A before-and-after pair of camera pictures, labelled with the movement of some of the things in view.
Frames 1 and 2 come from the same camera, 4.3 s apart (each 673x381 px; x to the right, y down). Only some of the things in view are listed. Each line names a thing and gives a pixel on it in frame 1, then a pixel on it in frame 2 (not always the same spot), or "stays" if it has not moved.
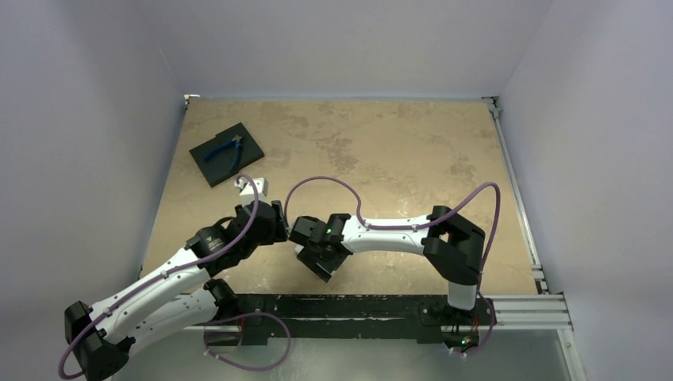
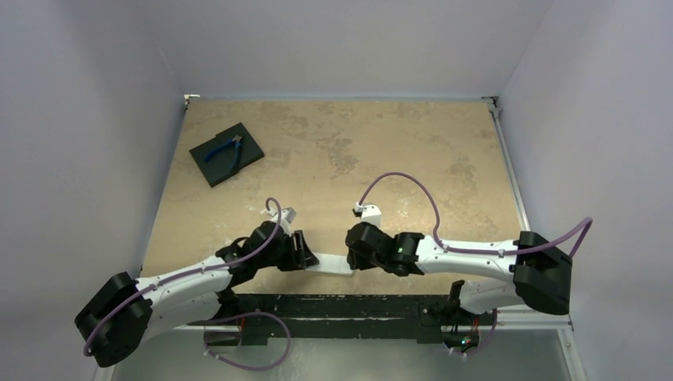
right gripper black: x=320 y=266 -> x=355 y=246
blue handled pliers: x=235 y=140 stays
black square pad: x=217 y=169 stays
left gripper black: x=278 y=232 -> x=295 y=260
